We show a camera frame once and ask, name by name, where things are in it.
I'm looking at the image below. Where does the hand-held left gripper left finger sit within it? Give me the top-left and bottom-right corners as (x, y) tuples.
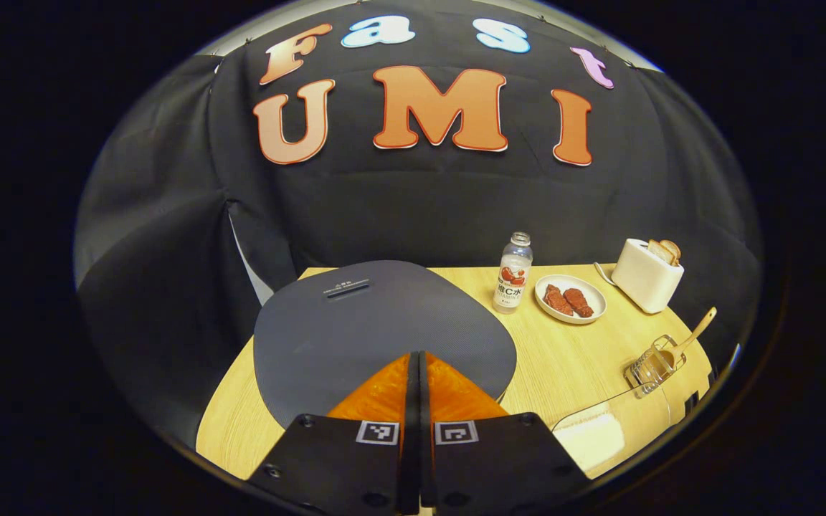
(248, 351), (421, 515)

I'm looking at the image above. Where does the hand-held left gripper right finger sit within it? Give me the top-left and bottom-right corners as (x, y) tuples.
(419, 351), (589, 515)

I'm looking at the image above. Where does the dark grey rice cooker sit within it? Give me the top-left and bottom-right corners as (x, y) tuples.
(253, 260), (518, 431)

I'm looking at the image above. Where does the metal wire chopstick holder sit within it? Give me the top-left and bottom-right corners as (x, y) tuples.
(625, 335), (688, 398)

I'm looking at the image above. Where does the wooden spoon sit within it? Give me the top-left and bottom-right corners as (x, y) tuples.
(653, 307), (718, 370)

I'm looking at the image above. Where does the red meat piece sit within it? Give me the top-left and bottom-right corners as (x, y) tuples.
(564, 288), (594, 318)
(543, 285), (574, 316)

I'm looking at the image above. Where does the clear plastic drink bottle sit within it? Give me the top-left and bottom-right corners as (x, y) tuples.
(492, 231), (533, 315)

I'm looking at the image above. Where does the white round plate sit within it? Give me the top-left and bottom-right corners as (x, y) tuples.
(534, 274), (607, 325)

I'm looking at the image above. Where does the white toaster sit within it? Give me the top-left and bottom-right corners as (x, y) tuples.
(612, 239), (685, 315)

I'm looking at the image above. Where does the black backdrop cloth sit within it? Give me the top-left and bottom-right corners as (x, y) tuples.
(76, 0), (761, 445)

